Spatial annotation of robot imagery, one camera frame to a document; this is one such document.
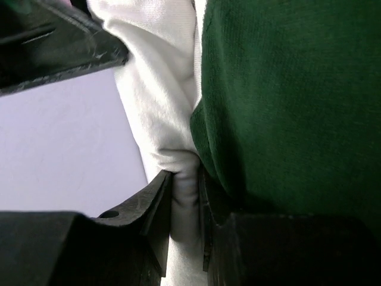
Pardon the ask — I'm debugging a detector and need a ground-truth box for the white printed t-shirt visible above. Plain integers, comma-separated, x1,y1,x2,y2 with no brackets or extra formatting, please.
88,1,207,285

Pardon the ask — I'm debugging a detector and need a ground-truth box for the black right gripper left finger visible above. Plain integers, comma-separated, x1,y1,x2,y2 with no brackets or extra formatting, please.
1,171,173,285

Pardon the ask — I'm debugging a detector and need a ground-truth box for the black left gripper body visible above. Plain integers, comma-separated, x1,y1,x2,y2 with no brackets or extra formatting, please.
1,0,129,96

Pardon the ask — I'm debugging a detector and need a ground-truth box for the dark green t-shirt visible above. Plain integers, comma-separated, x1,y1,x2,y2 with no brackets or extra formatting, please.
190,1,380,237

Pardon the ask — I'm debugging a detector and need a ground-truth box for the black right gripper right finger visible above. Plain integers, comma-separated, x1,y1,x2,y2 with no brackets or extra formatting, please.
199,168,380,285

